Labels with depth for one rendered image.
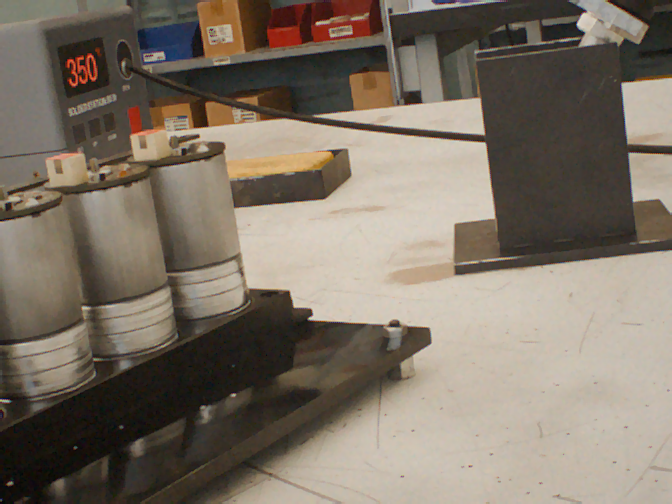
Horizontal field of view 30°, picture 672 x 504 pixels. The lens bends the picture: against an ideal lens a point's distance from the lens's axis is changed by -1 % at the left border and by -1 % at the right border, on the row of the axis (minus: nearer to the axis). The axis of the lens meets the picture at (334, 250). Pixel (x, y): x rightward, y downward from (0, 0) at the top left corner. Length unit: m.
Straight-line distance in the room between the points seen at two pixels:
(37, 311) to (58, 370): 0.01
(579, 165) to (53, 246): 0.19
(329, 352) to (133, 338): 0.05
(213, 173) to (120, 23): 0.42
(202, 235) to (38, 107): 0.34
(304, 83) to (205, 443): 4.81
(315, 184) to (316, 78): 4.48
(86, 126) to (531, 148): 0.32
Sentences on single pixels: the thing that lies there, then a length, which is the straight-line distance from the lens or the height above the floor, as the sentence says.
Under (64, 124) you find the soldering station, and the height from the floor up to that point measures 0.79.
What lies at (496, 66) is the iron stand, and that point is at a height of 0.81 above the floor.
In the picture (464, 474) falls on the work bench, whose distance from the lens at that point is 0.26.
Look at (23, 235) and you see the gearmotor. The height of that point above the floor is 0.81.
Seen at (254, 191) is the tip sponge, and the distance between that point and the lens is 0.57.
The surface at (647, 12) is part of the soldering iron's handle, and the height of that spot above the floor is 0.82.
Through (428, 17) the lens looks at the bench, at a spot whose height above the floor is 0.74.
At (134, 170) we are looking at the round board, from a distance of 0.30.
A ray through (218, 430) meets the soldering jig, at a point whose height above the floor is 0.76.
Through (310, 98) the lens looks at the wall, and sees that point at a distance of 5.06.
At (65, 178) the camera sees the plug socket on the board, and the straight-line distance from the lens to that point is 0.29.
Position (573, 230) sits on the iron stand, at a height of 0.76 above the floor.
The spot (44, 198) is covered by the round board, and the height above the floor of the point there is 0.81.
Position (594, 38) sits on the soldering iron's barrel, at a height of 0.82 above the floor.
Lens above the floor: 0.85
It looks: 13 degrees down
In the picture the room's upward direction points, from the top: 8 degrees counter-clockwise
